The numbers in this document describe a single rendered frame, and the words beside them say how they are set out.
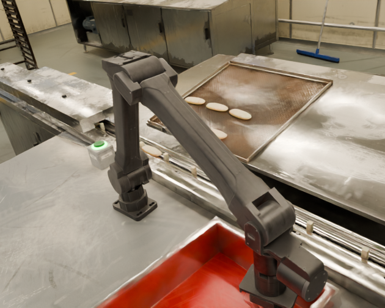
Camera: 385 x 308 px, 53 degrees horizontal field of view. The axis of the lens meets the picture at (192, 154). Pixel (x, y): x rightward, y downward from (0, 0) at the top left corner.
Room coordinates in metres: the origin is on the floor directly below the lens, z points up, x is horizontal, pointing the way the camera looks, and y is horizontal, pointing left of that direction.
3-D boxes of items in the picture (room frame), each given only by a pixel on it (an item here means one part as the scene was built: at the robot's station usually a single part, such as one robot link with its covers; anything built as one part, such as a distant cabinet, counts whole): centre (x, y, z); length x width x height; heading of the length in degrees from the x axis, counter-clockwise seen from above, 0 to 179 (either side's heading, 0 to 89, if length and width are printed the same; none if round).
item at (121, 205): (0.93, 0.19, 0.86); 0.12 x 0.09 x 0.08; 45
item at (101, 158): (1.22, 0.32, 0.84); 0.08 x 0.08 x 0.11; 39
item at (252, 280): (0.48, -0.11, 0.97); 0.10 x 0.07 x 0.07; 53
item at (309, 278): (0.45, -0.13, 1.06); 0.11 x 0.09 x 0.12; 34
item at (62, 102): (1.95, 0.75, 0.89); 1.25 x 0.18 x 0.09; 39
